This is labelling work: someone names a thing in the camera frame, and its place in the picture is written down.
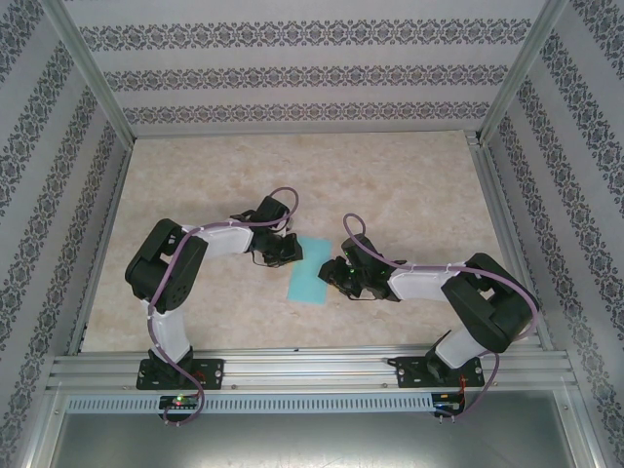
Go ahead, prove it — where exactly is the aluminium mounting rail beam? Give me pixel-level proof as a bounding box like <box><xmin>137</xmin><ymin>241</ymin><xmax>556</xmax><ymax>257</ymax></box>
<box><xmin>46</xmin><ymin>344</ymin><xmax>579</xmax><ymax>392</ymax></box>

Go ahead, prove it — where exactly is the grey sheet metal panel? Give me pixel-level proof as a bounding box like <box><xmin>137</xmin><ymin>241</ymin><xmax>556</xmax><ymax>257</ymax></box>
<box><xmin>48</xmin><ymin>389</ymin><xmax>599</xmax><ymax>468</ymax></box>

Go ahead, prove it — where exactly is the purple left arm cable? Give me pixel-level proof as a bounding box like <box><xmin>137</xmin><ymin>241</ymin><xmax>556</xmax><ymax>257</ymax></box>
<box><xmin>145</xmin><ymin>186</ymin><xmax>299</xmax><ymax>428</ymax></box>

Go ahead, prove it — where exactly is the aluminium frame bar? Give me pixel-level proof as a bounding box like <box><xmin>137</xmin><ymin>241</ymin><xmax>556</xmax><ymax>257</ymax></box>
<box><xmin>19</xmin><ymin>384</ymin><xmax>69</xmax><ymax>468</ymax></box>
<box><xmin>555</xmin><ymin>387</ymin><xmax>613</xmax><ymax>468</ymax></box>

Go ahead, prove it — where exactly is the grey slotted cable duct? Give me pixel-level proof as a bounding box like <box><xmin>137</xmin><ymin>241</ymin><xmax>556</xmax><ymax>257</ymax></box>
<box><xmin>65</xmin><ymin>393</ymin><xmax>435</xmax><ymax>415</ymax></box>

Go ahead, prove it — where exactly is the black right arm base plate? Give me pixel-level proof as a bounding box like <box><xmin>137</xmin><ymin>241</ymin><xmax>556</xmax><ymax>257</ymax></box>
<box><xmin>395</xmin><ymin>355</ymin><xmax>487</xmax><ymax>390</ymax></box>

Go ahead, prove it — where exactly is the turquoise cloth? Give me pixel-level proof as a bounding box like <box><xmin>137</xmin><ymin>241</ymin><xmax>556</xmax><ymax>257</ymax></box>
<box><xmin>286</xmin><ymin>235</ymin><xmax>333</xmax><ymax>307</ymax></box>

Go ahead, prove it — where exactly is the aluminium frame post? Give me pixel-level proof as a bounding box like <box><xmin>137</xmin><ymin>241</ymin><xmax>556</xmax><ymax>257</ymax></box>
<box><xmin>37</xmin><ymin>0</ymin><xmax>137</xmax><ymax>142</ymax></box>
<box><xmin>477</xmin><ymin>0</ymin><xmax>571</xmax><ymax>145</ymax></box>

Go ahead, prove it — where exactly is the aluminium table side rail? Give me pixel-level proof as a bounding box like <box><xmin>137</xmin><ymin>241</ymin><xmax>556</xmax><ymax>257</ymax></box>
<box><xmin>65</xmin><ymin>138</ymin><xmax>136</xmax><ymax>356</ymax></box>
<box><xmin>465</xmin><ymin>130</ymin><xmax>555</xmax><ymax>352</ymax></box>

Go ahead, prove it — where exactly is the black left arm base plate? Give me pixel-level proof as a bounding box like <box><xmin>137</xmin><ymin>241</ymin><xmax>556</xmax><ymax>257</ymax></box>
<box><xmin>136</xmin><ymin>359</ymin><xmax>225</xmax><ymax>391</ymax></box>

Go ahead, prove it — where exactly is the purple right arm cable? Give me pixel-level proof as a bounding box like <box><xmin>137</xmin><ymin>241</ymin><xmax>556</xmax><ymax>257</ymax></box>
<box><xmin>342</xmin><ymin>213</ymin><xmax>540</xmax><ymax>423</ymax></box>

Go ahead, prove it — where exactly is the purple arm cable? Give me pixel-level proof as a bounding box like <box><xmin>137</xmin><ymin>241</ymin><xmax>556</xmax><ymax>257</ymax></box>
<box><xmin>342</xmin><ymin>213</ymin><xmax>540</xmax><ymax>423</ymax></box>
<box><xmin>145</xmin><ymin>186</ymin><xmax>299</xmax><ymax>428</ymax></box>

